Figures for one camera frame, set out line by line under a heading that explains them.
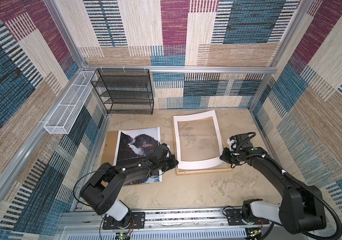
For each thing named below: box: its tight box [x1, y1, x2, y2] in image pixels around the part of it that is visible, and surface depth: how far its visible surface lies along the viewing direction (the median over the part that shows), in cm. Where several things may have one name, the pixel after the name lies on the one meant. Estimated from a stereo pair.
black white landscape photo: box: [173, 110, 224, 170], surface depth 104 cm
